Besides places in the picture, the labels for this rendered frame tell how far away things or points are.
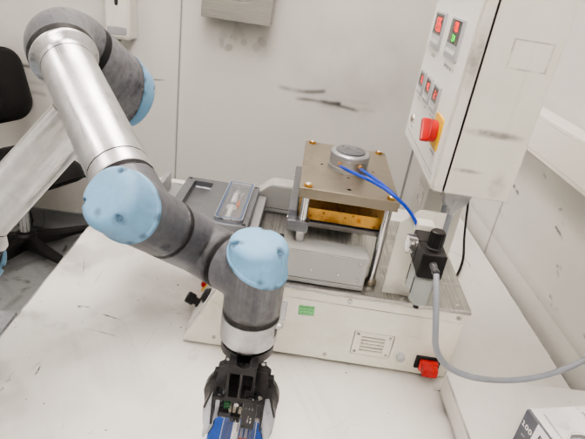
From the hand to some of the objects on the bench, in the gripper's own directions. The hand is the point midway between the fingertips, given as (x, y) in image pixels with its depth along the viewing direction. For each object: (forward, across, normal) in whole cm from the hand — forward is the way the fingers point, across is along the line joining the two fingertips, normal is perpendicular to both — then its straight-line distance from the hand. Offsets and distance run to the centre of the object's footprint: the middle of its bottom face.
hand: (237, 428), depth 79 cm
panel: (+5, -15, +41) cm, 44 cm away
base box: (+6, +12, +39) cm, 41 cm away
